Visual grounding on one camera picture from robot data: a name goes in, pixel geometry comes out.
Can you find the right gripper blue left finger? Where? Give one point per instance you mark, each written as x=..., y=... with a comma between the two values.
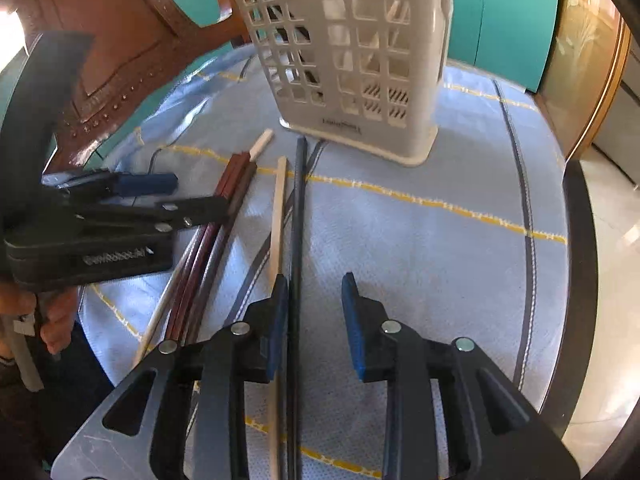
x=267, y=321

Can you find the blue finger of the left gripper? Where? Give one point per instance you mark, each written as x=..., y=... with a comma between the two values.
x=144, y=184

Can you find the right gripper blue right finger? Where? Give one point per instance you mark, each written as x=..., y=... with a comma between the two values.
x=381, y=348

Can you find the cream chopstick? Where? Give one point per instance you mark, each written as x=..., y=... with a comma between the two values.
x=275, y=259

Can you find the red-brown chopstick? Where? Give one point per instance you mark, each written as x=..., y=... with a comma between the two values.
x=204, y=241

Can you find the dark brown chopstick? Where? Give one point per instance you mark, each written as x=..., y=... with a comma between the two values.
x=193, y=322

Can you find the white chopstick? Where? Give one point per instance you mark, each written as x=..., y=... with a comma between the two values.
x=167, y=297

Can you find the black chopstick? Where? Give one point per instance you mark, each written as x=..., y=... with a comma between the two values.
x=292, y=359

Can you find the teal lower kitchen cabinets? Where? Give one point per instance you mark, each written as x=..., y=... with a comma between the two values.
x=507, y=38

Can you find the person's left hand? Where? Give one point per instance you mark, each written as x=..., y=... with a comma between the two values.
x=58, y=321

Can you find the blue checked tablecloth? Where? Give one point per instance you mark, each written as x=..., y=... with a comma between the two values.
x=471, y=243

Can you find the carved brown wooden chair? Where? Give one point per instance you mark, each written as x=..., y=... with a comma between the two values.
x=138, y=46

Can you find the white plastic utensil basket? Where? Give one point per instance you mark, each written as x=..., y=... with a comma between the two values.
x=364, y=73

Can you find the wooden framed glass door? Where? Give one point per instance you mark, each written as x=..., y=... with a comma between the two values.
x=588, y=54

